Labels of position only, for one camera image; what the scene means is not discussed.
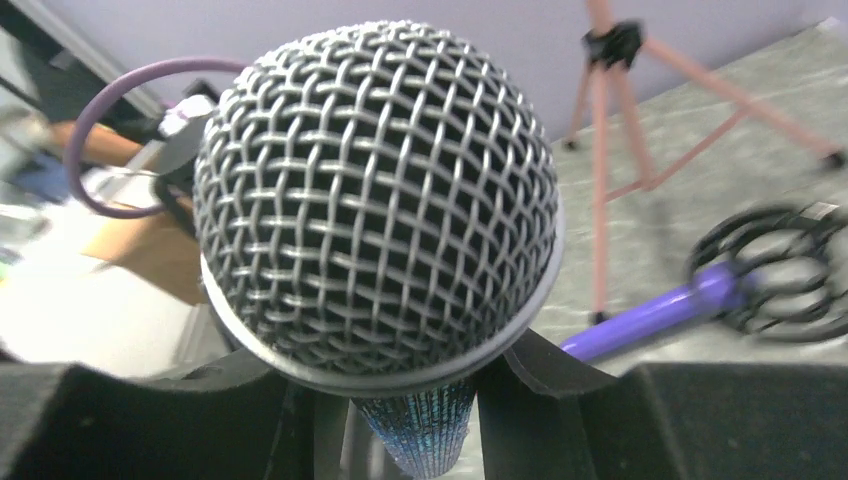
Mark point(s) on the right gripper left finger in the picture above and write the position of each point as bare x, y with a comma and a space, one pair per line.
234, 418

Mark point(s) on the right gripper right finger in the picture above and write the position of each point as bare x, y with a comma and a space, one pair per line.
546, 415

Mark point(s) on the purple plastic microphone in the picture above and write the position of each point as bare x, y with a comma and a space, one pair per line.
656, 318

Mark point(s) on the glitter microphone with mesh head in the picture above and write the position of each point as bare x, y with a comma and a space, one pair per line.
379, 217

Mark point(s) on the pink perforated music stand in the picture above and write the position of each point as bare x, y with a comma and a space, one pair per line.
611, 49

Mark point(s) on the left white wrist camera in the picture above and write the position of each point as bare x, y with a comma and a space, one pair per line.
176, 139

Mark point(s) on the black shock mount tripod stand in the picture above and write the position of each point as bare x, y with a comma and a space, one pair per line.
769, 273

